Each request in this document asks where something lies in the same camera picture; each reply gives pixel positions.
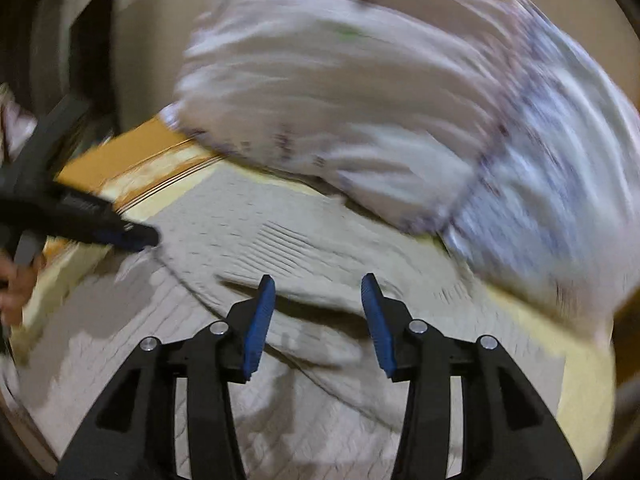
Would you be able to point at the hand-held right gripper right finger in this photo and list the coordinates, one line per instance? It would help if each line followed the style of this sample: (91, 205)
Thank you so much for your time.
(377, 330)

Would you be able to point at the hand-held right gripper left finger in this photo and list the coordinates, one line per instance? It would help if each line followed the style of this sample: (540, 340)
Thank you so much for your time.
(257, 330)

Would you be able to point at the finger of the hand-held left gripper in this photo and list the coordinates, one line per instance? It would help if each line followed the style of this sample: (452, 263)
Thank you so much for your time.
(110, 225)

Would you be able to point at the person's left hand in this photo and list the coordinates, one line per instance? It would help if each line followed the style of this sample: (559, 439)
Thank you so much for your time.
(12, 295)

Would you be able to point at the yellow patterned bed sheet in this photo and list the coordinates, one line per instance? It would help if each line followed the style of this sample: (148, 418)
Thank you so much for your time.
(575, 350)

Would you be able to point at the blue lavender tree-print pillow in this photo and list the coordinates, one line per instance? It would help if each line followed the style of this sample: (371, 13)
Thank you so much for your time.
(545, 170)

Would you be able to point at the pink floral pillow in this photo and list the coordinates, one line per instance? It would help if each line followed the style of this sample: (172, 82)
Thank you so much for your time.
(325, 85)

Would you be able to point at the orange wooden bed frame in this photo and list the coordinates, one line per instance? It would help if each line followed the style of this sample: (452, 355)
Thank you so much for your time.
(135, 145)

